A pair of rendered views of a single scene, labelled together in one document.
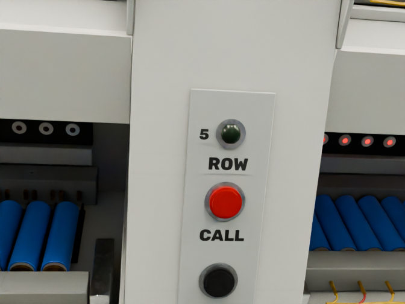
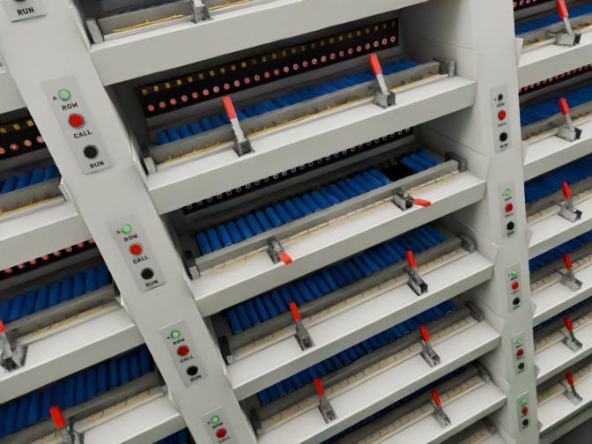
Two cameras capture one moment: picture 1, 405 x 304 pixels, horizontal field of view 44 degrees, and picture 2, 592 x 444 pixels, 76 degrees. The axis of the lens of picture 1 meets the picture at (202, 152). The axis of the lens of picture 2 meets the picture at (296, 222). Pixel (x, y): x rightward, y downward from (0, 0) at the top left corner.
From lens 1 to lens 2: 0.67 m
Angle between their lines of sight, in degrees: 8
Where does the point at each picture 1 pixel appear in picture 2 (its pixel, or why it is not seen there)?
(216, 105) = (496, 91)
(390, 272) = (526, 131)
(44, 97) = (457, 104)
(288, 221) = (514, 115)
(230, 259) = (505, 129)
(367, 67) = (523, 69)
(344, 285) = not seen: hidden behind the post
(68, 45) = (464, 88)
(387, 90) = (528, 73)
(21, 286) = (441, 167)
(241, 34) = (498, 71)
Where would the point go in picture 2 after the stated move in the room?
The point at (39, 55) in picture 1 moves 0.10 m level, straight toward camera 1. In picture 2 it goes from (458, 93) to (511, 86)
